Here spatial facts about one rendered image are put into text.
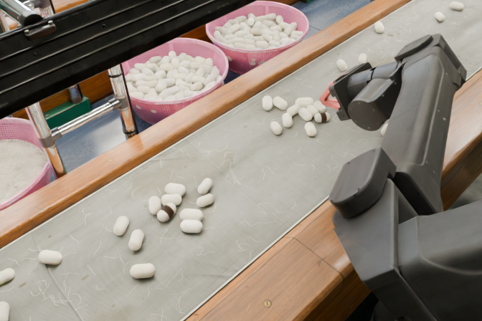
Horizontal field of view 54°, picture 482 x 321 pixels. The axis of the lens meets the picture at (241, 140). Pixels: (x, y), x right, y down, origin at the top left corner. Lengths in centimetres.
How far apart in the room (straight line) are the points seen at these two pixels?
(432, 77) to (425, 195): 22
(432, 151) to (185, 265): 42
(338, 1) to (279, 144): 78
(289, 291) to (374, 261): 38
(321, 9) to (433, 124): 106
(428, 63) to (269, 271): 36
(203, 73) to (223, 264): 53
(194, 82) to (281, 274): 56
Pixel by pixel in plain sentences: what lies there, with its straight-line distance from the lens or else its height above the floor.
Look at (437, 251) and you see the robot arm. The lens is 30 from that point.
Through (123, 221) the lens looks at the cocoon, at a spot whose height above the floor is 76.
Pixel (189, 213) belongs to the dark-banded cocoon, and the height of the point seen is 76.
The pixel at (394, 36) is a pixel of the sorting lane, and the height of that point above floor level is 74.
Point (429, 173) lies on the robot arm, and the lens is 45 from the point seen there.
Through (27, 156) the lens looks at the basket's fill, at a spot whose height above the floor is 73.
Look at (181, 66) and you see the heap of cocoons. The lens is 115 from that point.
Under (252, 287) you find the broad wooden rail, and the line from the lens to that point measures 68.
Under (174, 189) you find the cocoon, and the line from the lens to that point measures 82.
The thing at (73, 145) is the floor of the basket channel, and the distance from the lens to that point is 109.
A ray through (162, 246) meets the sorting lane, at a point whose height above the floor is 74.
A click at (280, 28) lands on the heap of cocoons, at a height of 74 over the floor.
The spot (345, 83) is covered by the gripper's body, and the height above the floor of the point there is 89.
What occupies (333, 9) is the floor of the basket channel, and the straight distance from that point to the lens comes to 154.
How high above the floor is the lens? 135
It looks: 42 degrees down
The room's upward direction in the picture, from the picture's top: 3 degrees counter-clockwise
